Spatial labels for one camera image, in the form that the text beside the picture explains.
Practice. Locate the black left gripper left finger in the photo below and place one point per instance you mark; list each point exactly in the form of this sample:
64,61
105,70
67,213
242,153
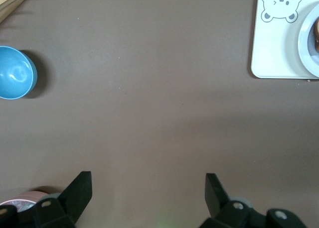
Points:
74,198

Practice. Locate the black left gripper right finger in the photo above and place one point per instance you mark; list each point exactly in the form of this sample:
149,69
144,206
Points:
219,203

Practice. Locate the lavender round plate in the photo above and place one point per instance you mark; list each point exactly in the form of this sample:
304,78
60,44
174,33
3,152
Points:
305,51

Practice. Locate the brown sandwich top bread slice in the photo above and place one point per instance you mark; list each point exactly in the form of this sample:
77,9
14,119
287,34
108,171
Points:
317,36

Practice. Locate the pink bowl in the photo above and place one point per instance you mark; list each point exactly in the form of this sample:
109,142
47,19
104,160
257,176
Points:
22,196

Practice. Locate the blue bowl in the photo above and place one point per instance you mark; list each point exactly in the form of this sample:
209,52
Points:
15,73

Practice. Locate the cream tray with bear print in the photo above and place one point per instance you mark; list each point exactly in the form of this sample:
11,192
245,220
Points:
274,51

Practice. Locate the wooden rack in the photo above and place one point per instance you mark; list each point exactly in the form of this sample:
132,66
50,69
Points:
12,1

